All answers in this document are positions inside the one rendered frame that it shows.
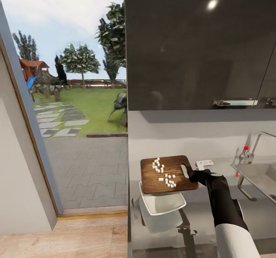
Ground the bowl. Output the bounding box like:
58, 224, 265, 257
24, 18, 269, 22
139, 181, 186, 216

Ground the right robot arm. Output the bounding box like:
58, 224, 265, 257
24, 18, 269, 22
187, 160, 261, 258

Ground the cutting board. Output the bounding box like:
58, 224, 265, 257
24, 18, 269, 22
140, 155, 199, 194

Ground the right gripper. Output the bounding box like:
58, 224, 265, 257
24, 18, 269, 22
187, 169, 211, 184

